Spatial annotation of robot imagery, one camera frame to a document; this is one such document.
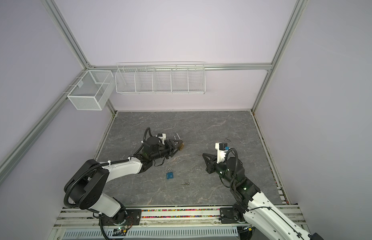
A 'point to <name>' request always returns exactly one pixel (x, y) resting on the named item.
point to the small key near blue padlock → (187, 183)
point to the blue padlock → (169, 174)
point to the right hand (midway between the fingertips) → (203, 155)
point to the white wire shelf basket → (185, 77)
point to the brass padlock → (181, 145)
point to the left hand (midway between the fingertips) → (183, 145)
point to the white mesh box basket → (94, 91)
